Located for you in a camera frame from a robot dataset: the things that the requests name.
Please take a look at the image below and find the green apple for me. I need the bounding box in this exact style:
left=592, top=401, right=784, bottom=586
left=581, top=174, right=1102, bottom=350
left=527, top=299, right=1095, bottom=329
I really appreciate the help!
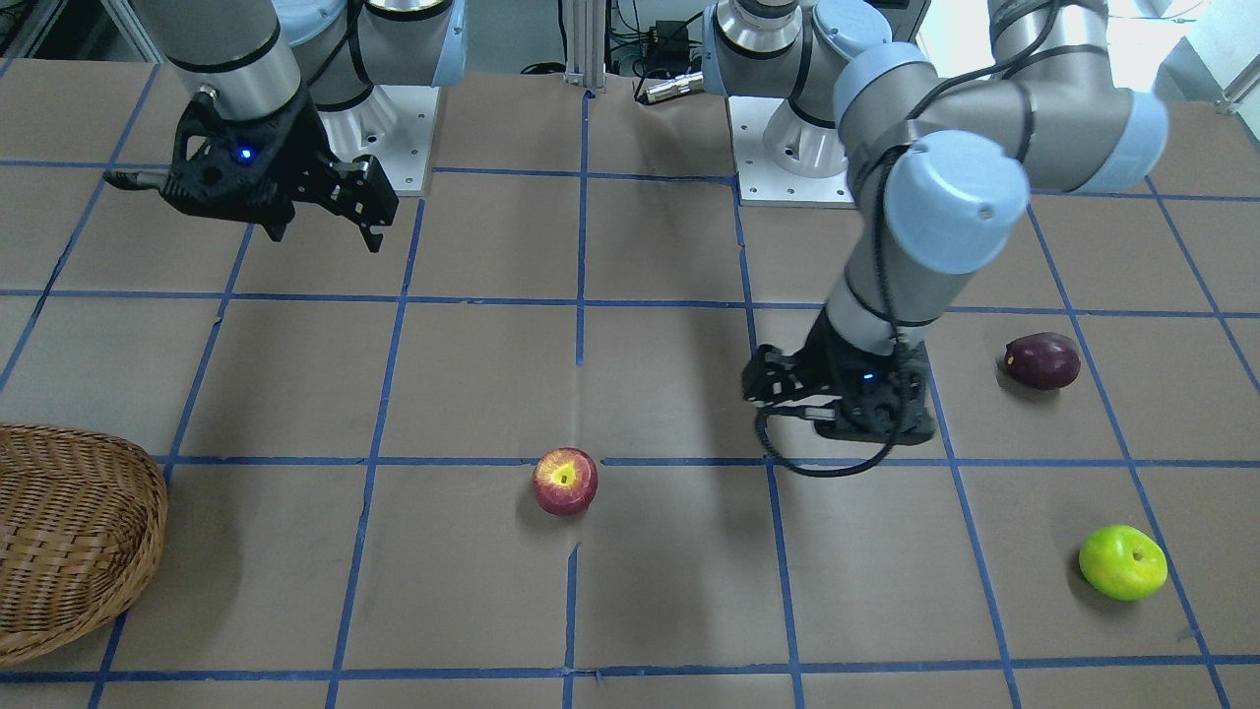
left=1077, top=525, right=1169, bottom=602

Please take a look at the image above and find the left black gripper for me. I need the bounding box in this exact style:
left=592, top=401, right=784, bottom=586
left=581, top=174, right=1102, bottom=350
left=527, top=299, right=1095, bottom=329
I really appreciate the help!
left=741, top=320, right=898, bottom=408

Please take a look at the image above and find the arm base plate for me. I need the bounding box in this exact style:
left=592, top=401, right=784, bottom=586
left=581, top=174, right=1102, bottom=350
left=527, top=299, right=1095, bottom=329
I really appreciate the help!
left=320, top=86, right=442, bottom=196
left=727, top=96, right=856, bottom=210

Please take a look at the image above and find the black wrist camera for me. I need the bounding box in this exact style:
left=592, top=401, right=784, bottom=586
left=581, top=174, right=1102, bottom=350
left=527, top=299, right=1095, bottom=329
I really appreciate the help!
left=740, top=337, right=935, bottom=479
left=102, top=84, right=265, bottom=225

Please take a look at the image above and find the wicker basket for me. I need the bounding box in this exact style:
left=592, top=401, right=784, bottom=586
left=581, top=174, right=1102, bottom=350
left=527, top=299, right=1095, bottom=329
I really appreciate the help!
left=1, top=422, right=169, bottom=667

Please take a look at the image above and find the red apple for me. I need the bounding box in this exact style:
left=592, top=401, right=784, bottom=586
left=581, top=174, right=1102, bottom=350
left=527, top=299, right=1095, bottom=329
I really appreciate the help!
left=532, top=447, right=599, bottom=516

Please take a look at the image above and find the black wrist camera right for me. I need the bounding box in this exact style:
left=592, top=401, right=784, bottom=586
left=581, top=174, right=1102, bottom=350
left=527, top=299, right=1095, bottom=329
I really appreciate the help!
left=102, top=84, right=265, bottom=225

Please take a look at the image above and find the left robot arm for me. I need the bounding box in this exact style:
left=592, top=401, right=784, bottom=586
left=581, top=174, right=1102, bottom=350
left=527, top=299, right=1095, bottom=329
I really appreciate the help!
left=702, top=1, right=1169, bottom=407

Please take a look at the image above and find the aluminium frame post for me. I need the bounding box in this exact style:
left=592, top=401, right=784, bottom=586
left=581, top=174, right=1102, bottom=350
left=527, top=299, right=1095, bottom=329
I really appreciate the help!
left=559, top=1, right=610, bottom=96

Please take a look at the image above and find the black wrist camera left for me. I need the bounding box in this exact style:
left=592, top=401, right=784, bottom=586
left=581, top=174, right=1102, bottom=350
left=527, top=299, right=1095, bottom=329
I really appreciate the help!
left=740, top=337, right=935, bottom=479

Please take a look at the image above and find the dark purple apple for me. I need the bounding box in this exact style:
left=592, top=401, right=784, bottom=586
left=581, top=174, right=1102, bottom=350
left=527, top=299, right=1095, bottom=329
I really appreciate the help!
left=1002, top=332, right=1084, bottom=390

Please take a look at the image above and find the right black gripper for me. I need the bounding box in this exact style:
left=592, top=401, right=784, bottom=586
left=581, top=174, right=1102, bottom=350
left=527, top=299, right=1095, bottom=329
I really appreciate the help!
left=251, top=94, right=399, bottom=254

